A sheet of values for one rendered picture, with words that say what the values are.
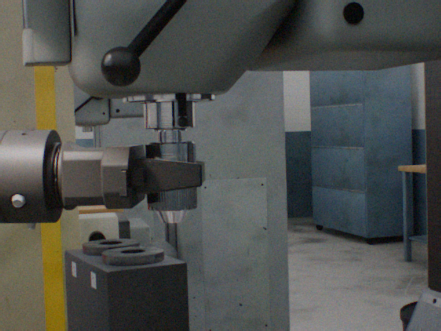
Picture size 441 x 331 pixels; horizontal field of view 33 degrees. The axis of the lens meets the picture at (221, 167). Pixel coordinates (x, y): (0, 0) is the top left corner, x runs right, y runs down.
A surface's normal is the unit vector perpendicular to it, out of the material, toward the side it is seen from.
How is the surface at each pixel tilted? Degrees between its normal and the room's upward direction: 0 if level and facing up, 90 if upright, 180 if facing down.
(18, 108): 90
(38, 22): 90
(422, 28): 99
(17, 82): 90
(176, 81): 124
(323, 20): 90
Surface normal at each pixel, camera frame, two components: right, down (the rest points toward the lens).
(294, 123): 0.29, 0.04
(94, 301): -0.89, 0.05
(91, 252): -0.49, 0.06
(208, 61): 0.33, 0.61
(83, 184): -0.03, 0.06
